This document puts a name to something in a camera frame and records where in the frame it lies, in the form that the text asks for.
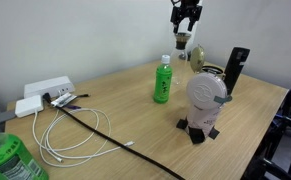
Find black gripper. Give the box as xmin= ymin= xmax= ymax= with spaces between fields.
xmin=170 ymin=0 xmax=204 ymax=35

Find clear glass carafe bottle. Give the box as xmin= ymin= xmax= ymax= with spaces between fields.
xmin=169 ymin=39 xmax=195 ymax=86

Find small green tea bottle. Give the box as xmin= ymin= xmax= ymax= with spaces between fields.
xmin=152 ymin=54 xmax=173 ymax=105

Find large green plastic bottle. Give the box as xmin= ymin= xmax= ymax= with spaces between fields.
xmin=0 ymin=120 xmax=50 ymax=180

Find gold tin can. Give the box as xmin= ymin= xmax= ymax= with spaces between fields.
xmin=201 ymin=65 xmax=226 ymax=81

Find white round tin lid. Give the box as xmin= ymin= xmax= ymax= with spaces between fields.
xmin=185 ymin=71 xmax=233 ymax=111

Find black thermos flask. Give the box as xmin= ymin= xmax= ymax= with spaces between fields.
xmin=222 ymin=46 xmax=251 ymax=97

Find white pink tin can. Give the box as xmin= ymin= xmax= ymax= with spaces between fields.
xmin=175 ymin=101 xmax=224 ymax=145

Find small purple pen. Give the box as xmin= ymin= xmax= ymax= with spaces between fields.
xmin=64 ymin=104 xmax=83 ymax=111

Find silver foil packet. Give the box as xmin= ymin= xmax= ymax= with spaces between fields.
xmin=50 ymin=92 xmax=78 ymax=109

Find white power strip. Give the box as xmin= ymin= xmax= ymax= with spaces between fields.
xmin=23 ymin=75 xmax=76 ymax=100

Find white power adapter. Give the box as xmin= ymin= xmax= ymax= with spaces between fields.
xmin=14 ymin=94 xmax=45 ymax=119

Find white charging cable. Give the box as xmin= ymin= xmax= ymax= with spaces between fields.
xmin=31 ymin=107 xmax=135 ymax=169

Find thick black cable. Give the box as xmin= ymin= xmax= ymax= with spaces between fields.
xmin=42 ymin=92 xmax=186 ymax=180

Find black metal frame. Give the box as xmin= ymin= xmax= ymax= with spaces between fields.
xmin=240 ymin=73 xmax=291 ymax=180

